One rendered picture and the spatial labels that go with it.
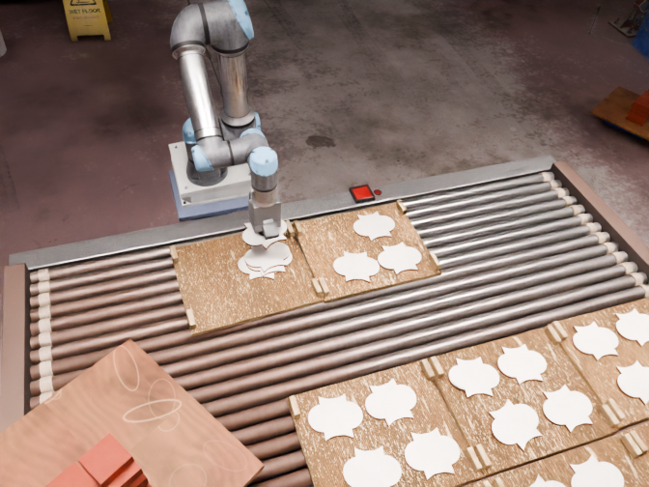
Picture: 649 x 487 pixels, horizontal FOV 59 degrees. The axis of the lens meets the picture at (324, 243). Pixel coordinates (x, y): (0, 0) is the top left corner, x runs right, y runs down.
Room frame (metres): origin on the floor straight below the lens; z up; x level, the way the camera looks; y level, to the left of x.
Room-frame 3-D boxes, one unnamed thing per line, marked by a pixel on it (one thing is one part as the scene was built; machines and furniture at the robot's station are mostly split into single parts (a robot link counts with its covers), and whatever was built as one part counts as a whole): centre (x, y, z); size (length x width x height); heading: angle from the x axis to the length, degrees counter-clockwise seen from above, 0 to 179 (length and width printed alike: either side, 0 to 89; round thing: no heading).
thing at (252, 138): (1.34, 0.24, 1.30); 0.11 x 0.11 x 0.08; 22
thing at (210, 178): (1.62, 0.46, 0.99); 0.15 x 0.15 x 0.10
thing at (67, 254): (1.53, 0.04, 0.89); 2.08 x 0.08 x 0.06; 113
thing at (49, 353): (1.19, -0.11, 0.90); 1.95 x 0.05 x 0.05; 113
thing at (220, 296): (1.16, 0.25, 0.93); 0.41 x 0.35 x 0.02; 115
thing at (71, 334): (1.24, -0.09, 0.90); 1.95 x 0.05 x 0.05; 113
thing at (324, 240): (1.33, -0.14, 0.93); 0.41 x 0.35 x 0.02; 113
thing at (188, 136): (1.62, 0.46, 1.11); 0.13 x 0.12 x 0.14; 112
